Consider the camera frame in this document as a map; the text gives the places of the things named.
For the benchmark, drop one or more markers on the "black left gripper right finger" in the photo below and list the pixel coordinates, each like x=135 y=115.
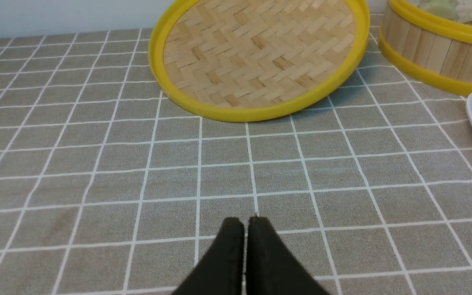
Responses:
x=271 y=268

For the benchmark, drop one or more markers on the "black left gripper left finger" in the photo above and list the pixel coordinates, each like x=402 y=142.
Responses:
x=220 y=271

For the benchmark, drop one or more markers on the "grey checked tablecloth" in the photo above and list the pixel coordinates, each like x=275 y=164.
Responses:
x=108 y=188

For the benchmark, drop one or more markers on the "yellow rimmed bamboo steamer lid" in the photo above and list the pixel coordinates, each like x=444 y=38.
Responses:
x=242 y=61

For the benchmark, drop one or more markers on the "yellow rimmed bamboo steamer basket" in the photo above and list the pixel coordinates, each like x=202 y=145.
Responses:
x=433 y=50

